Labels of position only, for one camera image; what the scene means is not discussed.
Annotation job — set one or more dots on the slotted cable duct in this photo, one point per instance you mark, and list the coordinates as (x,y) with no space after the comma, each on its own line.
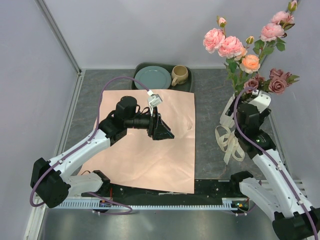
(96,204)

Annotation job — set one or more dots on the peach rose stem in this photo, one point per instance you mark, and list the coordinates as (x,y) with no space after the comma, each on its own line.
(248,64)

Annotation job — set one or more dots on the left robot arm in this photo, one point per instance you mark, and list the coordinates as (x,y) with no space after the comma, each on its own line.
(52,179)

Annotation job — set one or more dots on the dark green tray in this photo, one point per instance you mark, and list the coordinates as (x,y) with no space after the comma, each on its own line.
(186,87)

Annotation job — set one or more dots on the beige ceramic mug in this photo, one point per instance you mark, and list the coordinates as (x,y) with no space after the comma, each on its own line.
(179,75)

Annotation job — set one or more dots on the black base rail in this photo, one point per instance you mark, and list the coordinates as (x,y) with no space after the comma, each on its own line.
(206,192)

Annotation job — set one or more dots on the teal plate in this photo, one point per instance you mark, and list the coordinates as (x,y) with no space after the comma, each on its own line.
(154,77)

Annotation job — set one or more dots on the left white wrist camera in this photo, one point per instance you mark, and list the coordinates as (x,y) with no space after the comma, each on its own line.
(153,101)

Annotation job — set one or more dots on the pink wrapping paper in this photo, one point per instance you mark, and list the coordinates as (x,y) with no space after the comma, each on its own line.
(165,165)

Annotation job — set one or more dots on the mauve rose stem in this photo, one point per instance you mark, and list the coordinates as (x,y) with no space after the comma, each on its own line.
(276,83)

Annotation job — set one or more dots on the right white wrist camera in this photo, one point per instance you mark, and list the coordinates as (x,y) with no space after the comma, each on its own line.
(261,100)

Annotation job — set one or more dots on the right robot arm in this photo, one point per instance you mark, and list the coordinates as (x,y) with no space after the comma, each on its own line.
(292,215)

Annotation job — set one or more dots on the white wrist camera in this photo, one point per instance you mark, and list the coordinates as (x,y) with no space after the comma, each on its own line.
(153,101)
(261,100)

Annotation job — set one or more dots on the white ribbed vase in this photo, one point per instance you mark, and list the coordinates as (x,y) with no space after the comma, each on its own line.
(227,118)

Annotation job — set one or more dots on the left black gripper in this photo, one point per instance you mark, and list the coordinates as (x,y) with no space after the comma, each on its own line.
(157,129)

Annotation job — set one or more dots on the pink rose stem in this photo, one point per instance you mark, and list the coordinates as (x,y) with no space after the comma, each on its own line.
(228,47)
(272,35)

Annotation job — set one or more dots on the beige ribbon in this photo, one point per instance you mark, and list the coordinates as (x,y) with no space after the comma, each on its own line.
(229,144)

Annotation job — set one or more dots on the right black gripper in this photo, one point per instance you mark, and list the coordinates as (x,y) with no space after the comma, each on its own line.
(264,115)

